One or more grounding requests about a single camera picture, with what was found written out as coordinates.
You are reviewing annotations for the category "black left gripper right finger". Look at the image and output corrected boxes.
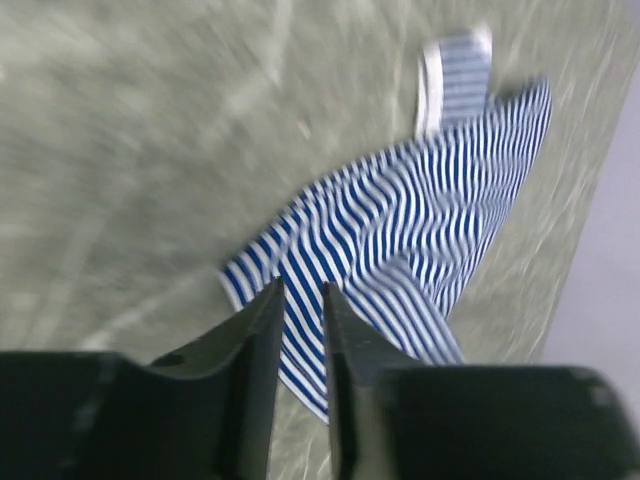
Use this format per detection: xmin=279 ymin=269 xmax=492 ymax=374
xmin=323 ymin=283 xmax=635 ymax=479

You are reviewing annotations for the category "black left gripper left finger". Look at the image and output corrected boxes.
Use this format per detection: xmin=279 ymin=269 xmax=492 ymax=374
xmin=1 ymin=280 xmax=284 ymax=479

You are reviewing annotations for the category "blue white striped tank top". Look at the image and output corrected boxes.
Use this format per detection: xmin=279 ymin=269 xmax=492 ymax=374
xmin=221 ymin=26 xmax=551 ymax=419

